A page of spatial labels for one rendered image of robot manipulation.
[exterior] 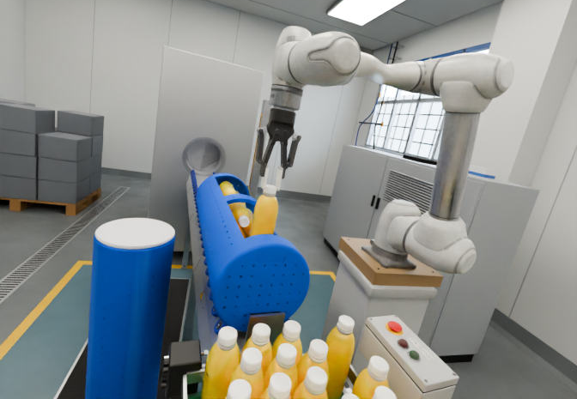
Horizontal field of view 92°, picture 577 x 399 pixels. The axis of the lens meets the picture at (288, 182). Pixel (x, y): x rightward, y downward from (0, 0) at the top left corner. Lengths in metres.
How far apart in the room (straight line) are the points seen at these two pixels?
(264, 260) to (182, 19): 5.49
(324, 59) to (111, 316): 1.13
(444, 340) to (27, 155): 4.50
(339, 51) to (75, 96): 5.83
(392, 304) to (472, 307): 1.39
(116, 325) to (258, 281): 0.67
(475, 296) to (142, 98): 5.55
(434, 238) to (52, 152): 3.93
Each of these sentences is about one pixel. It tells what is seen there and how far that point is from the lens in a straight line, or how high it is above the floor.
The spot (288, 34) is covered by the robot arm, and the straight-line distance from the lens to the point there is 0.81.
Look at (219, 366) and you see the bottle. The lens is 0.69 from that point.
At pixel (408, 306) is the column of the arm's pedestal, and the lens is 1.39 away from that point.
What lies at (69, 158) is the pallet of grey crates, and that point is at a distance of 4.14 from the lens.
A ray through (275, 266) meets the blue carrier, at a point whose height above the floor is 1.17.
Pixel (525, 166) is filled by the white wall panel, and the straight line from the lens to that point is 3.45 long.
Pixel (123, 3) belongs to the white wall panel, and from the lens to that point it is 6.20.
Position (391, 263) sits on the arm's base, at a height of 1.07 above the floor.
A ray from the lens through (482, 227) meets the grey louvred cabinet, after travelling 2.35.
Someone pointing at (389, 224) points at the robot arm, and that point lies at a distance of 1.27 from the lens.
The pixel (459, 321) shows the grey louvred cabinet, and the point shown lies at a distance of 2.66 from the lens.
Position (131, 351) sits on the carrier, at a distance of 1.41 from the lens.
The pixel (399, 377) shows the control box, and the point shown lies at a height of 1.06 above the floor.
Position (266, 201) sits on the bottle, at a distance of 0.83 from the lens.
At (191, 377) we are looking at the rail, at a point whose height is 0.97.
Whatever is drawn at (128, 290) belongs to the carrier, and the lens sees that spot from 1.24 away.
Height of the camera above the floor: 1.55
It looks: 11 degrees down
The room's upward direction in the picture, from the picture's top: 11 degrees clockwise
